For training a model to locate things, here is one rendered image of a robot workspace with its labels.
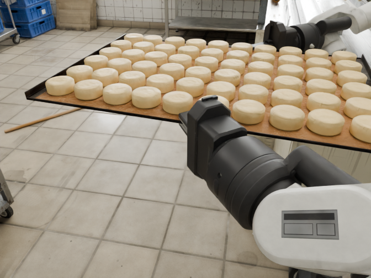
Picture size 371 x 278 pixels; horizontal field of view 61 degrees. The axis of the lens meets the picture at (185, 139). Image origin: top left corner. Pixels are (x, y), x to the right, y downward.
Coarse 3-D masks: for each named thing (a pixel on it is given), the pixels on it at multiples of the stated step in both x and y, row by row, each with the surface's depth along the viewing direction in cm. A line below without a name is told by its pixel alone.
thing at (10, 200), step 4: (0, 168) 145; (0, 172) 145; (0, 176) 146; (0, 180) 146; (4, 180) 149; (0, 184) 147; (4, 184) 149; (4, 188) 149; (8, 188) 152; (0, 192) 151; (4, 192) 150; (8, 192) 152; (4, 196) 151; (8, 196) 152; (4, 200) 153; (8, 200) 153; (12, 200) 155
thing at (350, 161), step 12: (348, 36) 146; (360, 36) 146; (348, 48) 131; (360, 48) 131; (276, 144) 173; (288, 144) 118; (300, 144) 109; (312, 144) 108; (324, 156) 109; (336, 156) 108; (348, 156) 107; (360, 156) 106; (348, 168) 109; (360, 168) 108; (360, 180) 111
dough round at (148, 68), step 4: (136, 64) 64; (140, 64) 64; (144, 64) 64; (148, 64) 64; (152, 64) 64; (132, 68) 63; (136, 68) 62; (140, 68) 62; (144, 68) 62; (148, 68) 62; (152, 68) 62; (156, 68) 64; (144, 72) 62; (148, 72) 62; (152, 72) 63; (156, 72) 64; (148, 76) 63
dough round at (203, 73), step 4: (188, 68) 62; (192, 68) 62; (196, 68) 62; (200, 68) 62; (204, 68) 62; (208, 68) 62; (188, 72) 60; (192, 72) 60; (196, 72) 60; (200, 72) 60; (204, 72) 60; (208, 72) 60; (188, 76) 60; (192, 76) 59; (196, 76) 59; (200, 76) 59; (204, 76) 59; (208, 76) 60; (204, 80) 60; (208, 80) 60
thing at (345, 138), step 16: (192, 64) 69; (304, 64) 69; (240, 80) 62; (272, 80) 62; (304, 80) 62; (336, 80) 62; (48, 96) 56; (64, 96) 56; (304, 96) 56; (336, 96) 56; (128, 112) 51; (144, 112) 51; (160, 112) 51; (304, 112) 51; (256, 128) 47; (272, 128) 47; (304, 128) 47; (336, 144) 43; (352, 144) 43; (368, 144) 43
